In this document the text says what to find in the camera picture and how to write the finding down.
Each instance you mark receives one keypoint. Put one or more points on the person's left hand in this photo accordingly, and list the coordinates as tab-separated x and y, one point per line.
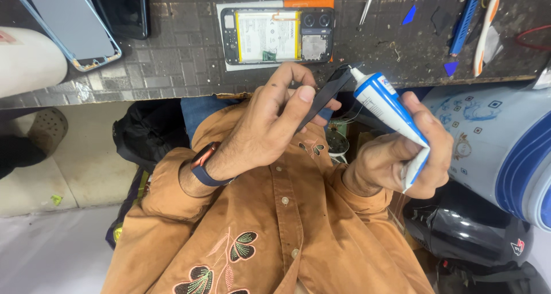
254	134

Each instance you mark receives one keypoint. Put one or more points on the person's right hand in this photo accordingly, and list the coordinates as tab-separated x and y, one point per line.
383	165

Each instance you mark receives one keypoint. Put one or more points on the white blue glue tube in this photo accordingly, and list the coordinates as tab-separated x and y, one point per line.
383	98

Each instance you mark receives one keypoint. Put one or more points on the black phone panel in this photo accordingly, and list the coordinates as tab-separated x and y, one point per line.
329	91

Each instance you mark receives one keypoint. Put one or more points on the small white pot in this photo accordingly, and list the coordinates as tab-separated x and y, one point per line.
338	145

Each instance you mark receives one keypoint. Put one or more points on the blue jeans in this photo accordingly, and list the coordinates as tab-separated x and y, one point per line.
202	113

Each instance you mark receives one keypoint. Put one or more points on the navy band smartwatch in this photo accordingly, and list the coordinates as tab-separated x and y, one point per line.
206	167

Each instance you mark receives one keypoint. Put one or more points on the brown embroidered shirt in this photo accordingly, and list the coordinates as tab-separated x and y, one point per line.
267	233

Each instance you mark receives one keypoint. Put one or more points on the opened smartphone with battery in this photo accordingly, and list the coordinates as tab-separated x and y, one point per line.
267	35

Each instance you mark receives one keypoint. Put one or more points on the black grid work mat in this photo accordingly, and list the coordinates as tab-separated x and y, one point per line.
185	57

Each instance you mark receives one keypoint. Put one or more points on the black helmet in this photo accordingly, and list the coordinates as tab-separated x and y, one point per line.
465	229

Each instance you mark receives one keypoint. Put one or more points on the white blue water jug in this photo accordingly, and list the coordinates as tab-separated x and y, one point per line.
486	143

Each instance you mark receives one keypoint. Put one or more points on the black bag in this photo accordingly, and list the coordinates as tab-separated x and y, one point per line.
146	134

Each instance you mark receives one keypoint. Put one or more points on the blue triangular pick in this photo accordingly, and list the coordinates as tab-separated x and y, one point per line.
410	16
450	67

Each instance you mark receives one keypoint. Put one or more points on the orange card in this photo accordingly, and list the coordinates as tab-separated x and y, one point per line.
310	2

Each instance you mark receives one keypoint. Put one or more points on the metal tweezers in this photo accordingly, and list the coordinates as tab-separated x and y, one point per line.
368	3

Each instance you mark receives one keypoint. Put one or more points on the blue plastic pry tool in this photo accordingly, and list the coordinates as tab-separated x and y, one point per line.
465	20

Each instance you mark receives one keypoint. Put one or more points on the orange white toothbrush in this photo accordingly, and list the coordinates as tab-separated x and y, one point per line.
486	31

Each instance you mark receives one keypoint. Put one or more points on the black smartphone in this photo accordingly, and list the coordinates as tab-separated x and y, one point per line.
125	9

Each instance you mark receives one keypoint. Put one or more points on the beige perforated shoe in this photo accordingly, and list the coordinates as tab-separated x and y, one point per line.
49	128

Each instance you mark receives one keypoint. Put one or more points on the green paper scrap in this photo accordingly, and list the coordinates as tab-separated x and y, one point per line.
56	199

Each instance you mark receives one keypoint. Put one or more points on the light blue phone back cover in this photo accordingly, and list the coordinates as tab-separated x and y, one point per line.
64	22

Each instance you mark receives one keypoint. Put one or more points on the white cylindrical object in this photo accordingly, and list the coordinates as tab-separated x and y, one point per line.
26	65

